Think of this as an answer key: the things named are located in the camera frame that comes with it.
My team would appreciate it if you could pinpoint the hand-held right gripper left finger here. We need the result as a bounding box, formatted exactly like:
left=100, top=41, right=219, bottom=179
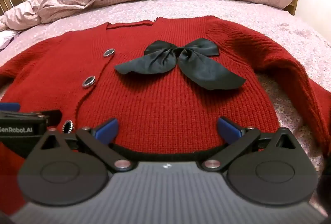
left=39, top=118, right=135, bottom=172

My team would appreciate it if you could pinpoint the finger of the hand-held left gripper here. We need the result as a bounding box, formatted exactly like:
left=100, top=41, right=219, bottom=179
left=0, top=103, right=20, bottom=112
left=34, top=110, right=62, bottom=126

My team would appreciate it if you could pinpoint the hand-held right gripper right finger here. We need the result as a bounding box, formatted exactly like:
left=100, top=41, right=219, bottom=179
left=202, top=117, right=297, bottom=171

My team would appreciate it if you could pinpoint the red knit cardigan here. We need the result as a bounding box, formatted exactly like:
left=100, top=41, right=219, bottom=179
left=0, top=16, right=331, bottom=162

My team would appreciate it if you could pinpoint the purple patterned pillow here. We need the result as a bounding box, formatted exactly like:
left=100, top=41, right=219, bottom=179
left=0, top=31, right=17, bottom=52

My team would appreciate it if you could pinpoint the black satin bow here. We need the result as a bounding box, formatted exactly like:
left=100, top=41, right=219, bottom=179
left=114, top=38, right=247, bottom=90

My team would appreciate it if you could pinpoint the pink floral bed sheet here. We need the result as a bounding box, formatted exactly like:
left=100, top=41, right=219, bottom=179
left=0, top=0, right=331, bottom=204

